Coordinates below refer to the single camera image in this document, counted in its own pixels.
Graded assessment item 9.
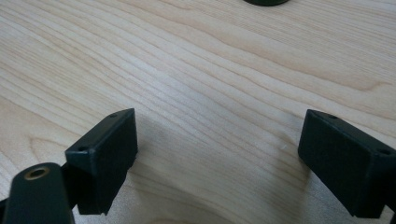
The round table cable grommet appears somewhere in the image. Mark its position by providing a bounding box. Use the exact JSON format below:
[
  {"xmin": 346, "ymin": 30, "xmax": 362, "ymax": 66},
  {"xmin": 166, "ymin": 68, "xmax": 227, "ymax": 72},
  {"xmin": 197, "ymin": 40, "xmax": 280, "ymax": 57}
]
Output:
[{"xmin": 242, "ymin": 0, "xmax": 290, "ymax": 7}]

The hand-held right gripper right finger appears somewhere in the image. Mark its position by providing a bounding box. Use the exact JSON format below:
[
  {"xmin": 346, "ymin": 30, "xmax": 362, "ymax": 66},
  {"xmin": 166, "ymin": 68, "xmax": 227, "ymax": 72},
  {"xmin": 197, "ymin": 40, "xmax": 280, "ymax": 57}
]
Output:
[{"xmin": 297, "ymin": 108, "xmax": 396, "ymax": 219}]

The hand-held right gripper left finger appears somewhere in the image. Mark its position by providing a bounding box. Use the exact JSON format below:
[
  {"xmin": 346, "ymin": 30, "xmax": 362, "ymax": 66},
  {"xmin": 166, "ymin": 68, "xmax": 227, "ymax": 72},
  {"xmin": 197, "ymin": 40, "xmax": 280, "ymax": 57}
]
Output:
[{"xmin": 62, "ymin": 107, "xmax": 139, "ymax": 217}]

